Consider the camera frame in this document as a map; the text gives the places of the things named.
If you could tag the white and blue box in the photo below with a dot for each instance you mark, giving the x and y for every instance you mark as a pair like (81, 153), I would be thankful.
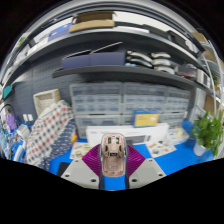
(180, 135)

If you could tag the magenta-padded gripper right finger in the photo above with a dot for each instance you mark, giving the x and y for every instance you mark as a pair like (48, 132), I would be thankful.
(146, 171)

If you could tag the red blue checkered cloth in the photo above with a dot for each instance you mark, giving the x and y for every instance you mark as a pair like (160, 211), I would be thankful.
(50, 130)

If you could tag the white woven basket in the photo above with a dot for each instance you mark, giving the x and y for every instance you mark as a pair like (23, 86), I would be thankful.
(45, 100)

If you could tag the transparent pink computer mouse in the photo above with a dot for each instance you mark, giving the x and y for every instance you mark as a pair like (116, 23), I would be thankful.
(113, 160)

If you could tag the yellow and blue box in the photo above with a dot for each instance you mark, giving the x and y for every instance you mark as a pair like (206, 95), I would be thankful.
(146, 119)

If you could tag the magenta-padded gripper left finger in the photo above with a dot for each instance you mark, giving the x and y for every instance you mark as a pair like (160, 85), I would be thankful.
(78, 173)

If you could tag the green plant in white pot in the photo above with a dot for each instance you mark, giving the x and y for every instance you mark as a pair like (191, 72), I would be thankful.
(208, 131)

